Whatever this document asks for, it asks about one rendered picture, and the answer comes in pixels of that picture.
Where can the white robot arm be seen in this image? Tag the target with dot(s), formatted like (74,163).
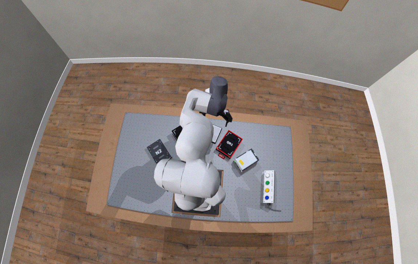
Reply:
(195,183)

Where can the white button panel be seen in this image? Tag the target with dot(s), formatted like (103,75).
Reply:
(268,188)

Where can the black rectangular nest with red border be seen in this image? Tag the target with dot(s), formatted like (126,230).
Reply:
(229,144)

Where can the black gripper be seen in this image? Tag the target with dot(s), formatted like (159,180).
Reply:
(226,115)

